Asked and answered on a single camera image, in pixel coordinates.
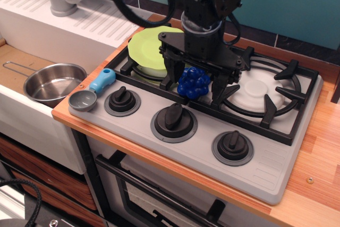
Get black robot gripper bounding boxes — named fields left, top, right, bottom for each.
left=158, top=32, right=243, bottom=105

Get black burner grate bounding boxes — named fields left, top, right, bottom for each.
left=107, top=44, right=190, bottom=104
left=189, top=48, right=323, bottom=147

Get oven door with handle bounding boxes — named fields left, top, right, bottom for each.
left=95, top=150, right=272, bottom=226

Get wooden drawer front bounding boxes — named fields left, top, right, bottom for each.
left=1, top=134, right=105, bottom=226

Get blue grey toy spoon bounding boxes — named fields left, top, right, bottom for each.
left=69, top=68, right=116, bottom=112

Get black braided cable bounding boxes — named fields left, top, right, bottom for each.
left=0, top=179, right=43, bottom=227

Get black left burner grate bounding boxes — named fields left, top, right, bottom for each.
left=107, top=44, right=190, bottom=104

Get black right burner grate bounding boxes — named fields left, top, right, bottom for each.
left=189, top=48, right=323, bottom=147

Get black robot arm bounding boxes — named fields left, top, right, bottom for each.
left=159, top=0, right=246, bottom=106

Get black left stove knob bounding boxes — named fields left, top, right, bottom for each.
left=104, top=86, right=141, bottom=117

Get grey toy stove top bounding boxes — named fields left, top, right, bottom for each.
left=68, top=31, right=324, bottom=206

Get black right stove knob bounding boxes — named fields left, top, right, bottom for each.
left=211, top=130, right=254, bottom=167

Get blue toy blueberry cluster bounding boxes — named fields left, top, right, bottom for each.
left=177, top=67, right=211, bottom=99

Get black middle stove knob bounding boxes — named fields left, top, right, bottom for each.
left=150, top=103, right=198, bottom=144

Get black stove knob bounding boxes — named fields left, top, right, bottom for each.
left=150, top=103, right=198, bottom=144
left=104, top=86, right=141, bottom=117
left=211, top=130, right=254, bottom=167

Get lime green plastic plate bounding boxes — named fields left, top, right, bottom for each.
left=127, top=26, right=183, bottom=70

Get white toy sink unit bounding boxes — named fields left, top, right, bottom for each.
left=1, top=0, right=138, bottom=174

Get stainless steel pot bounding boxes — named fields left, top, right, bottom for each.
left=3, top=61, right=87, bottom=108

